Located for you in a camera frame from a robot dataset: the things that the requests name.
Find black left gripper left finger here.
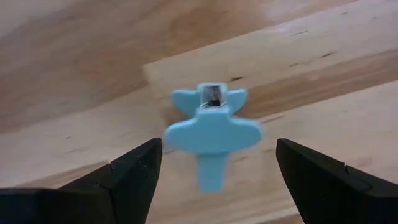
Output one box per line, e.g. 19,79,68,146
58,138,164,224

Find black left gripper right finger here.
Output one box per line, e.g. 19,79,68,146
275,138,398,224

